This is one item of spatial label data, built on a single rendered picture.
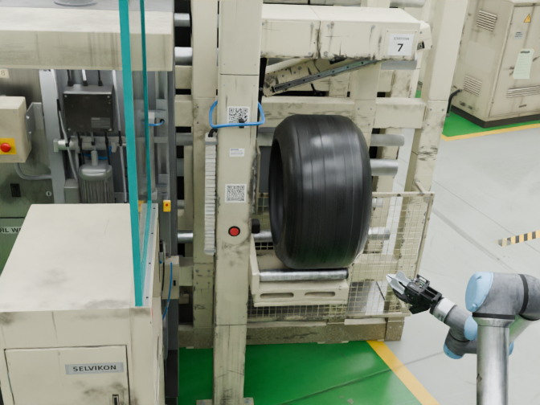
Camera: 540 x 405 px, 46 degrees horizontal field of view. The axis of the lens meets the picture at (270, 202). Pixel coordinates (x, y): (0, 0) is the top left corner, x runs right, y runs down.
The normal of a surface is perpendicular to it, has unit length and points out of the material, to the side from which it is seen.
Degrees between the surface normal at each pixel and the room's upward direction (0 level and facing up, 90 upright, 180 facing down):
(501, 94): 90
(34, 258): 0
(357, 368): 0
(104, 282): 0
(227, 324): 90
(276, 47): 90
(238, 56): 90
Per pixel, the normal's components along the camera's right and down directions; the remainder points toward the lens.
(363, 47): 0.12, 0.48
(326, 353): 0.06, -0.88
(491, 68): -0.90, 0.16
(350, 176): 0.13, -0.17
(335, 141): 0.10, -0.59
